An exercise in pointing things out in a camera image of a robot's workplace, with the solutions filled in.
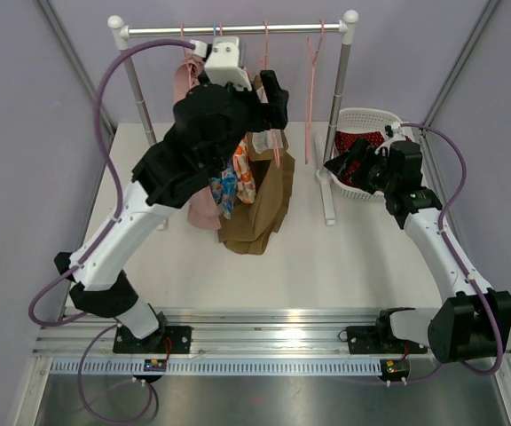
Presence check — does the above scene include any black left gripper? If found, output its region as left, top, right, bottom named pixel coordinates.
left=213, top=70, right=289, bottom=172

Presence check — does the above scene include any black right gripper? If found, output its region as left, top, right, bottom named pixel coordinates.
left=325, top=138, right=397, bottom=195

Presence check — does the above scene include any pink hanger of tan skirt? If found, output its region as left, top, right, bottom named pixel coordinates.
left=259, top=20, right=286, bottom=168

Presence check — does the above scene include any red polka dot skirt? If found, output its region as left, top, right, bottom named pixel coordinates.
left=334, top=130, right=387, bottom=187

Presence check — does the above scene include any orange tulip floral skirt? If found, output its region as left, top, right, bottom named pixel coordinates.
left=232, top=138, right=256, bottom=204

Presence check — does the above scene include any blue floral skirt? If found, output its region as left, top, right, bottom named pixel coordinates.
left=210, top=173, right=238, bottom=219

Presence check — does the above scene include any pink hanger of red skirt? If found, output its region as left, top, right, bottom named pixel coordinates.
left=304, top=20, right=325, bottom=164

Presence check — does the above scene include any pink pleated skirt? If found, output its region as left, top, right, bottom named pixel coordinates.
left=173, top=55, right=222, bottom=231

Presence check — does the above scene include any tan brown skirt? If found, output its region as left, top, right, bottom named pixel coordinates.
left=217, top=130, right=295, bottom=256

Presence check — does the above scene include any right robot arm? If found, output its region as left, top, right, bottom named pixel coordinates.
left=325, top=138, right=511, bottom=364

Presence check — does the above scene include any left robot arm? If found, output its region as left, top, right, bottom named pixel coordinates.
left=54, top=70, right=289, bottom=352

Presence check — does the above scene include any white plastic basket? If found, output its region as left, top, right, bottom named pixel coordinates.
left=328, top=107, right=402, bottom=202

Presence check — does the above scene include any white clothes rack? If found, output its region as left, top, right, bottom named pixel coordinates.
left=107, top=10, right=358, bottom=225

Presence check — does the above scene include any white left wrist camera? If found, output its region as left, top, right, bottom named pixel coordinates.
left=204, top=35, right=251, bottom=91

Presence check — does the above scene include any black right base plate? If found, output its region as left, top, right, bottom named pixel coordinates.
left=345, top=326, right=428, bottom=355

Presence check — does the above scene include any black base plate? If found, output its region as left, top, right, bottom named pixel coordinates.
left=345, top=326, right=428, bottom=355
left=113, top=325, right=193, bottom=354

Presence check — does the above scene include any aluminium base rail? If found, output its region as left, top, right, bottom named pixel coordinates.
left=31, top=305, right=511, bottom=359

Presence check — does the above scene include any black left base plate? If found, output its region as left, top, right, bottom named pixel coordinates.
left=113, top=325, right=193, bottom=354

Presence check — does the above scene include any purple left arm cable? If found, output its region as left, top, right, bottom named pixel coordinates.
left=28, top=38, right=203, bottom=422

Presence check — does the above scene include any white perforated cable duct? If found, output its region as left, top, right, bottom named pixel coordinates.
left=51, top=358, right=381, bottom=376

